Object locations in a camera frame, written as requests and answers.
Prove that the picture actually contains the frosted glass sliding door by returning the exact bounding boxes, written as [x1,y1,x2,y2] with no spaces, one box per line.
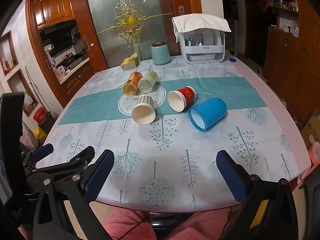
[83,0,181,68]

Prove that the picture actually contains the red paper cup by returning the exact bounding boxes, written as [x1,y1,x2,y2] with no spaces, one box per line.
[167,86,196,112]

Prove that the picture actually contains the clear green plastic cup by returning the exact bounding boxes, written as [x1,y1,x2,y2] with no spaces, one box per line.
[138,71,159,92]

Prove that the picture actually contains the yellow round object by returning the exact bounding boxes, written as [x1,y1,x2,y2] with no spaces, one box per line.
[33,126,47,140]

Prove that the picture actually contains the pink plastic stool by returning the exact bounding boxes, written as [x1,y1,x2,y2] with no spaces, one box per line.
[306,141,320,163]

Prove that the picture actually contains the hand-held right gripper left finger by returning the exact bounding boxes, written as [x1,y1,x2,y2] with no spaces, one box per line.
[32,149,115,240]

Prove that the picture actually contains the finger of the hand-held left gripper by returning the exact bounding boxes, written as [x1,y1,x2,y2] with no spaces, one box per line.
[30,146,96,178]
[24,143,54,167]

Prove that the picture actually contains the person's pink trousers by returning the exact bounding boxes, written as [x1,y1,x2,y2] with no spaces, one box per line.
[102,206,241,240]

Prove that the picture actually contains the wooden shelf cabinet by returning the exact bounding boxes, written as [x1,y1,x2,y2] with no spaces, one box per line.
[264,0,320,130]

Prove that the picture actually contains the wooden kitchen cabinets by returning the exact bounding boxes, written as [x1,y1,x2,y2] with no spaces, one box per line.
[32,0,76,27]

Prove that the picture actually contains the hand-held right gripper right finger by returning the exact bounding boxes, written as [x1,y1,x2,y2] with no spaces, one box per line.
[216,150,299,240]

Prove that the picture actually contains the tree print tablecloth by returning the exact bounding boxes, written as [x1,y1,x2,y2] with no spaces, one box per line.
[37,55,312,206]

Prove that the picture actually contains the teal canister with brown lid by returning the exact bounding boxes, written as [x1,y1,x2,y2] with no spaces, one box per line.
[151,41,171,65]

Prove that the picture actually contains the teal table runner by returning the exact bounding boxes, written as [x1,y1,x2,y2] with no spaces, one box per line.
[58,76,267,126]

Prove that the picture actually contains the red bucket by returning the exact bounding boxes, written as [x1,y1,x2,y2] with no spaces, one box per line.
[33,106,48,124]

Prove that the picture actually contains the white storage organizer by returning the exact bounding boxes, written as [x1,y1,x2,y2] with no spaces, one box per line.
[180,29,225,64]

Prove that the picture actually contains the round white placemat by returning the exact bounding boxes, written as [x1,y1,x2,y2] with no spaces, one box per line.
[117,85,167,116]

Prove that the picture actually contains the checkered paper cup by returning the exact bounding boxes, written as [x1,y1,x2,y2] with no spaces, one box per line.
[131,95,156,125]

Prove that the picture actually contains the gold door ornament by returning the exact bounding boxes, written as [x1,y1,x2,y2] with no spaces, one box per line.
[110,0,150,47]

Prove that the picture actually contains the yellow tissue box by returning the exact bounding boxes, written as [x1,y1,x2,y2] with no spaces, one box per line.
[120,52,139,70]

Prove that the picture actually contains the wooden wall niche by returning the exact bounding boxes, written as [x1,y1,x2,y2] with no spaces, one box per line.
[0,31,20,76]
[7,69,40,117]

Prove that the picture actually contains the blue plastic cup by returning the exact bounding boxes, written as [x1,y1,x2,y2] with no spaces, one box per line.
[187,98,228,132]

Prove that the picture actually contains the white cloth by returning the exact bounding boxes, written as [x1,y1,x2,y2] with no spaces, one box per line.
[172,13,232,43]

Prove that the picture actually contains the cardboard box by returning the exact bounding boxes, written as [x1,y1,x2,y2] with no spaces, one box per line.
[301,115,320,147]

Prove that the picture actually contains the amber plastic cup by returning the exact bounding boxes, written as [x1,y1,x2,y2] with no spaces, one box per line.
[122,72,143,96]

